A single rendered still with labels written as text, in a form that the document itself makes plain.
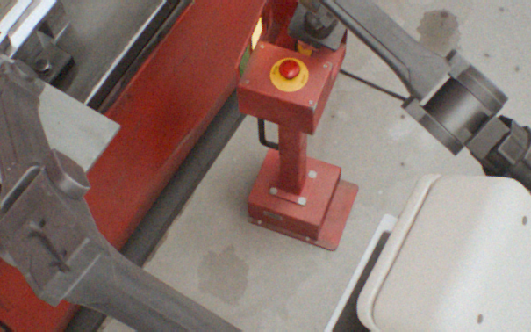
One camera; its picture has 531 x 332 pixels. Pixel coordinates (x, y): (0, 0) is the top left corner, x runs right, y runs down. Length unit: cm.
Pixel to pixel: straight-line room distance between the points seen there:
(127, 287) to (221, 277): 154
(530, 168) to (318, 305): 126
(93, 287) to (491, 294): 42
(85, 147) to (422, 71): 57
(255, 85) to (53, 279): 96
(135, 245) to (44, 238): 153
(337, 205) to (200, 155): 39
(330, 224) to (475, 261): 148
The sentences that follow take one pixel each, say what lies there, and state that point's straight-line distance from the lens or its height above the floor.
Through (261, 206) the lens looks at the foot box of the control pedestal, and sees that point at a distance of 238.
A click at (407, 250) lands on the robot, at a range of 107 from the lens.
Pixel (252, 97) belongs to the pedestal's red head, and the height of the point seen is 75.
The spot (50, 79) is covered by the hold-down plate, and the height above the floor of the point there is 90.
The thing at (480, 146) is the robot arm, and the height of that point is 124.
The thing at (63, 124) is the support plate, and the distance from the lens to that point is 153.
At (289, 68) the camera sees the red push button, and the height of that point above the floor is 81.
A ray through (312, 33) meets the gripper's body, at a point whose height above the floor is 83.
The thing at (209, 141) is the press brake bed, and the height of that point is 5.
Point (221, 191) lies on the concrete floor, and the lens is 253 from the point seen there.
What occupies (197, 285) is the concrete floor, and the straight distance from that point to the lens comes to 244.
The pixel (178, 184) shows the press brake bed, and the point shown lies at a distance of 249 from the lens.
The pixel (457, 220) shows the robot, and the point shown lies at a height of 136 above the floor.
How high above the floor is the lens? 234
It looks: 67 degrees down
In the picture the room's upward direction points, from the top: 4 degrees counter-clockwise
